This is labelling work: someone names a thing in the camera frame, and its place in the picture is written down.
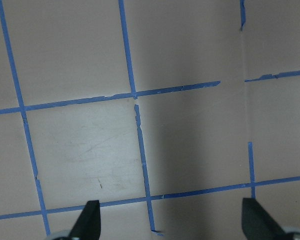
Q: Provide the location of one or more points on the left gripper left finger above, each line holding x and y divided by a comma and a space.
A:
88, 224

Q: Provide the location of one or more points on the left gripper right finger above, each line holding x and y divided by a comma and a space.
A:
257, 222

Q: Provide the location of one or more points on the brown paper table cover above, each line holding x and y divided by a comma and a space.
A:
169, 112

